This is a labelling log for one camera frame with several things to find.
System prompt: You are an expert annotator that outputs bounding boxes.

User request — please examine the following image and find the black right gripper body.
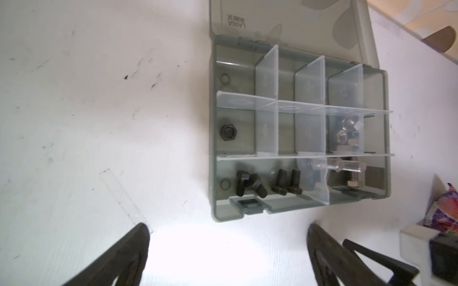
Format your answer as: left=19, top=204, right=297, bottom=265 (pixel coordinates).
left=400, top=223, right=458, bottom=286

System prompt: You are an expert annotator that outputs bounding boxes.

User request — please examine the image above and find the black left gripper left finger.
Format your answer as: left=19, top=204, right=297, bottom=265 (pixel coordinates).
left=65, top=223, right=150, bottom=286

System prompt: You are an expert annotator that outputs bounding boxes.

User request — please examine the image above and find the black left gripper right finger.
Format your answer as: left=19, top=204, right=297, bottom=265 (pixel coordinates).
left=307, top=223, right=386, bottom=286

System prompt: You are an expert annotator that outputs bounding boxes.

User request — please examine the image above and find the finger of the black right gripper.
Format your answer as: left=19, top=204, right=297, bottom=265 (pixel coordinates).
left=342, top=239, right=419, bottom=286

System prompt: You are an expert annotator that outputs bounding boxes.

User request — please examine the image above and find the black nut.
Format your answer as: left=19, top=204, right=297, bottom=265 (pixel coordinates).
left=219, top=124, right=237, bottom=141

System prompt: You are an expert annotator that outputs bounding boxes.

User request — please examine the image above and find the pink candy bag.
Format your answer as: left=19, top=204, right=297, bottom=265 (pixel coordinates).
left=423, top=183, right=458, bottom=237

